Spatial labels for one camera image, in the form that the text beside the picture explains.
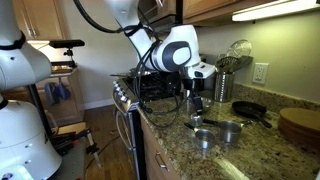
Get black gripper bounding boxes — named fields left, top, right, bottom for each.
left=181, top=77, right=205, bottom=116

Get small silver measuring pot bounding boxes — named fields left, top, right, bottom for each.
left=189, top=114, right=220, bottom=128

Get medium silver measuring pot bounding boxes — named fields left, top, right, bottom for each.
left=183, top=122, right=217, bottom=150

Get large silver measuring pot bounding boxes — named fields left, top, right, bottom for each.
left=218, top=119, right=254, bottom=144

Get metal whisk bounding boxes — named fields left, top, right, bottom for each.
left=215, top=56, right=239, bottom=75

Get dark bowl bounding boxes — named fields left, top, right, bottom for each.
left=231, top=100, right=274, bottom=129

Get black spatula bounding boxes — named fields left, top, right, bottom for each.
left=233, top=55, right=254, bottom=73

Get wooden base cabinet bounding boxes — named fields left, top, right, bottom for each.
left=139, top=114, right=181, bottom=180

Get stainless steel gas stove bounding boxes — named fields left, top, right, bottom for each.
left=111, top=53, right=208, bottom=180

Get stainless steel microwave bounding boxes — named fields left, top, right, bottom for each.
left=137, top=0, right=184, bottom=35

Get round wooden cutting board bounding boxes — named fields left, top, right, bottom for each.
left=277, top=107, right=320, bottom=151

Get silver bar clamp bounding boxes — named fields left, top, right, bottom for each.
left=84, top=129, right=103, bottom=169

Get under cabinet light strip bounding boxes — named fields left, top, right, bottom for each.
left=231, top=0, right=320, bottom=23

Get wooden sideboard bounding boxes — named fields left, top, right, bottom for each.
left=31, top=68, right=86, bottom=127

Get light wooden plank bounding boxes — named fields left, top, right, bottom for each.
left=54, top=121, right=88, bottom=136

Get blue oven mitt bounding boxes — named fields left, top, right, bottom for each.
left=54, top=79, right=72, bottom=102
left=44, top=82, right=58, bottom=106

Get black clamp with orange trigger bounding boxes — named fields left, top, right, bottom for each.
left=49, top=131, right=88, bottom=157

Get perforated workbench top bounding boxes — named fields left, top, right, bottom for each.
left=49, top=139, right=88, bottom=180

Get brown serving tray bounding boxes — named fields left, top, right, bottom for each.
left=49, top=65, right=73, bottom=76

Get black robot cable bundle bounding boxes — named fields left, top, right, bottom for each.
left=72, top=0, right=192, bottom=130

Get round wire skimmer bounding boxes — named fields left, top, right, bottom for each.
left=226, top=39, right=253, bottom=60

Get white wall outlet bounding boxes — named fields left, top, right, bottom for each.
left=252, top=62, right=269, bottom=85

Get metal drawer handle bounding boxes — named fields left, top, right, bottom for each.
left=154, top=151, right=170, bottom=172

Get wooden wall cabinets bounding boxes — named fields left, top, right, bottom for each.
left=182, top=0, right=320, bottom=27

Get thin black floor cable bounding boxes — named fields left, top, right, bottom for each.
left=84, top=133, right=118, bottom=168

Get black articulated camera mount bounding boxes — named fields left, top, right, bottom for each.
left=49, top=48, right=77, bottom=68

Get black stereo camera bar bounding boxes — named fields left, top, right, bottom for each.
left=49, top=39, right=86, bottom=50

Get wooden cupboard with metal handles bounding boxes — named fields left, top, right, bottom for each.
left=12, top=0, right=68, bottom=42

